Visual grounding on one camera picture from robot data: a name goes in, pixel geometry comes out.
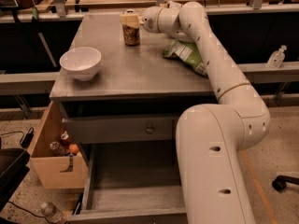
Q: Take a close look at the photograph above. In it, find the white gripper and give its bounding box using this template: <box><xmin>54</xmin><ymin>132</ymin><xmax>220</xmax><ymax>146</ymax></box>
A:
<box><xmin>120</xmin><ymin>7</ymin><xmax>162</xmax><ymax>34</ymax></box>

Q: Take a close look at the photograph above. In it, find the orange soda can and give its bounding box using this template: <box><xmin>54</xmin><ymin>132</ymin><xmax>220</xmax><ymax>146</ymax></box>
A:
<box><xmin>122</xmin><ymin>9</ymin><xmax>140</xmax><ymax>46</ymax></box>

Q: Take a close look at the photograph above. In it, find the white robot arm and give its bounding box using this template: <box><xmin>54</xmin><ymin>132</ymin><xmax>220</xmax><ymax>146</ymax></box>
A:
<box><xmin>121</xmin><ymin>2</ymin><xmax>270</xmax><ymax>224</ymax></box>

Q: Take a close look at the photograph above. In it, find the grey metal drawer cabinet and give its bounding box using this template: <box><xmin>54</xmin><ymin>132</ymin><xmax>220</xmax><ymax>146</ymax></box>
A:
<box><xmin>50</xmin><ymin>10</ymin><xmax>219</xmax><ymax>224</ymax></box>

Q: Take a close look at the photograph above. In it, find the grey top drawer with knob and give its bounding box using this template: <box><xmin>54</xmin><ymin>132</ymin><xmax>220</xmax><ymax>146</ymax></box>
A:
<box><xmin>63</xmin><ymin>114</ymin><xmax>178</xmax><ymax>144</ymax></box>

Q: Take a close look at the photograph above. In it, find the open grey middle drawer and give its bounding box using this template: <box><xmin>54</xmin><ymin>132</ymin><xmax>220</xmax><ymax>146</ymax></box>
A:
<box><xmin>68</xmin><ymin>141</ymin><xmax>188</xmax><ymax>224</ymax></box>

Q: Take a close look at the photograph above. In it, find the yellow chip bag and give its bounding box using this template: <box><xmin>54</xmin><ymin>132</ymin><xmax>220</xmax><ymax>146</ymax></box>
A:
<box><xmin>159</xmin><ymin>1</ymin><xmax>183</xmax><ymax>9</ymax></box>

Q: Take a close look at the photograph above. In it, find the green chip bag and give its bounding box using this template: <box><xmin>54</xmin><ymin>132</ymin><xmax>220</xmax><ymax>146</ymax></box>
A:
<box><xmin>163</xmin><ymin>40</ymin><xmax>206</xmax><ymax>77</ymax></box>

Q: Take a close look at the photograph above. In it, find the white ceramic bowl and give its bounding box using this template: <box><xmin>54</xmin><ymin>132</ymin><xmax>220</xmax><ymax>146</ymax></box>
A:
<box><xmin>60</xmin><ymin>47</ymin><xmax>102</xmax><ymax>81</ymax></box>

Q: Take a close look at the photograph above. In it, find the clear hand sanitizer bottle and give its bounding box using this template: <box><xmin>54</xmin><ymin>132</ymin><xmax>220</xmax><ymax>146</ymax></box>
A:
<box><xmin>267</xmin><ymin>45</ymin><xmax>287</xmax><ymax>68</ymax></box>

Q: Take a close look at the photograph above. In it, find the cardboard box with items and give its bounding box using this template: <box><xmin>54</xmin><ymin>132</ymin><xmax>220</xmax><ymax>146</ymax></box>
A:
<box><xmin>29</xmin><ymin>102</ymin><xmax>88</xmax><ymax>189</ymax></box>

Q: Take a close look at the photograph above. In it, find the black chair at left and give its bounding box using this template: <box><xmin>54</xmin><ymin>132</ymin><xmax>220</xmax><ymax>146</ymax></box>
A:
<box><xmin>0</xmin><ymin>147</ymin><xmax>30</xmax><ymax>211</ymax></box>

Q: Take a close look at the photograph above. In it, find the clear plastic water bottle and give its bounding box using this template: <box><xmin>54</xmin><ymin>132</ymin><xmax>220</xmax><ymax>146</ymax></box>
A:
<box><xmin>40</xmin><ymin>202</ymin><xmax>64</xmax><ymax>224</ymax></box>

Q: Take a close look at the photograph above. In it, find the black office chair base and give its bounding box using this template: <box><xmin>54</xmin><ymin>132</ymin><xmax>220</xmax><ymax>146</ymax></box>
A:
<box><xmin>272</xmin><ymin>175</ymin><xmax>299</xmax><ymax>192</ymax></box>

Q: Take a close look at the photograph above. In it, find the black power adapter cable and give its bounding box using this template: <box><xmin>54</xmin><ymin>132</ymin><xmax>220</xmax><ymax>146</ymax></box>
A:
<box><xmin>0</xmin><ymin>127</ymin><xmax>36</xmax><ymax>149</ymax></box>

